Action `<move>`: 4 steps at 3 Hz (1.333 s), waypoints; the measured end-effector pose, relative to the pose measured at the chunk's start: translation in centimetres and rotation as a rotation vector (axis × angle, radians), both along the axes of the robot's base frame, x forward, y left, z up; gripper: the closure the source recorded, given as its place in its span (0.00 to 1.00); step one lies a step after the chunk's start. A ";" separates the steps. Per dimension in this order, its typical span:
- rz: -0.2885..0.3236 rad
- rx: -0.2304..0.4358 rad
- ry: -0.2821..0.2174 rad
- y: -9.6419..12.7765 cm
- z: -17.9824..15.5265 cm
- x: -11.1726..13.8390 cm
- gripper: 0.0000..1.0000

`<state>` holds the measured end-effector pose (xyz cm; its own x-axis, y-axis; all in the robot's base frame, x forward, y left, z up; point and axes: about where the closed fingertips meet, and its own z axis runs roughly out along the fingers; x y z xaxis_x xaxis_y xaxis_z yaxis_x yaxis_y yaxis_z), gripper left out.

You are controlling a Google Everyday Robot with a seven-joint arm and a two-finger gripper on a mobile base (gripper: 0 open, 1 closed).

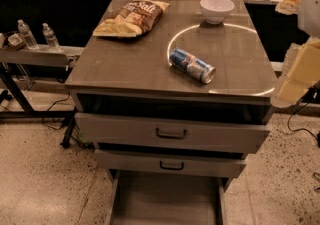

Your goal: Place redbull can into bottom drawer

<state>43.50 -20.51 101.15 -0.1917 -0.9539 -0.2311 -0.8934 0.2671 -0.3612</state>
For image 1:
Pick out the middle drawer with handle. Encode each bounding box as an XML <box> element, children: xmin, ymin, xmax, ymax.
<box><xmin>95</xmin><ymin>149</ymin><xmax>246</xmax><ymax>178</ymax></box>

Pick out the drawer with handle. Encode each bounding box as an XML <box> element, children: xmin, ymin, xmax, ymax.
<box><xmin>75</xmin><ymin>113</ymin><xmax>270</xmax><ymax>153</ymax></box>
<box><xmin>95</xmin><ymin>149</ymin><xmax>246</xmax><ymax>178</ymax></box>

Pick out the red bull can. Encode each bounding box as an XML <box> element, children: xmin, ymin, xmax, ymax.
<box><xmin>169</xmin><ymin>48</ymin><xmax>216</xmax><ymax>84</ymax></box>

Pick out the top drawer with handle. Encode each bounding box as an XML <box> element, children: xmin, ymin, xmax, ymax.
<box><xmin>75</xmin><ymin>113</ymin><xmax>270</xmax><ymax>153</ymax></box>

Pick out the right water bottle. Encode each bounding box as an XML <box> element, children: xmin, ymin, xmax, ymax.
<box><xmin>42</xmin><ymin>23</ymin><xmax>61</xmax><ymax>52</ymax></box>

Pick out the grey side bench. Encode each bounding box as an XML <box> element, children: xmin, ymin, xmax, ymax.
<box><xmin>0</xmin><ymin>45</ymin><xmax>84</xmax><ymax>67</ymax></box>

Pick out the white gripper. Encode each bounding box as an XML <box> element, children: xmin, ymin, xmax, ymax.
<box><xmin>271</xmin><ymin>0</ymin><xmax>320</xmax><ymax>108</ymax></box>

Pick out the open bottom drawer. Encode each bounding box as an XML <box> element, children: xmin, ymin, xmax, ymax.
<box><xmin>104</xmin><ymin>171</ymin><xmax>227</xmax><ymax>225</ymax></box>

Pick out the water bottle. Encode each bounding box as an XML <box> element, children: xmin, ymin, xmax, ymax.
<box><xmin>42</xmin><ymin>23</ymin><xmax>61</xmax><ymax>52</ymax></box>
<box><xmin>18</xmin><ymin>19</ymin><xmax>39</xmax><ymax>50</ymax></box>

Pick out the black floor cable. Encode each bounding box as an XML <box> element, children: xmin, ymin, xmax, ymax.
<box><xmin>287</xmin><ymin>101</ymin><xmax>320</xmax><ymax>147</ymax></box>
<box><xmin>40</xmin><ymin>92</ymin><xmax>73</xmax><ymax>132</ymax></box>

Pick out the left water bottle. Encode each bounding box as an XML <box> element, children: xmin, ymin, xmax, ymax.
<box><xmin>18</xmin><ymin>19</ymin><xmax>39</xmax><ymax>50</ymax></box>

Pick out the chips bag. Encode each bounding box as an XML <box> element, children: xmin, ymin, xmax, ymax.
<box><xmin>93</xmin><ymin>0</ymin><xmax>170</xmax><ymax>38</ymax></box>

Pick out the grey drawer cabinet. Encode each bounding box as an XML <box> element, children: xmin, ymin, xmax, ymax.
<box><xmin>64</xmin><ymin>0</ymin><xmax>278</xmax><ymax>225</ymax></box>

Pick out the white bowl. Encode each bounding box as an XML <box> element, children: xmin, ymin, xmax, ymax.
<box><xmin>200</xmin><ymin>0</ymin><xmax>234</xmax><ymax>24</ymax></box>

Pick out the small round container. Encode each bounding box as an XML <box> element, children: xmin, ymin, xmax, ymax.
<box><xmin>2</xmin><ymin>31</ymin><xmax>25</xmax><ymax>51</ymax></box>

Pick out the black floor cable right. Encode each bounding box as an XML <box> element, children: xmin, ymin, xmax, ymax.
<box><xmin>287</xmin><ymin>101</ymin><xmax>320</xmax><ymax>147</ymax></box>

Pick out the black floor cable left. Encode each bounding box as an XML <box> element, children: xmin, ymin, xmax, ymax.
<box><xmin>40</xmin><ymin>92</ymin><xmax>73</xmax><ymax>132</ymax></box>

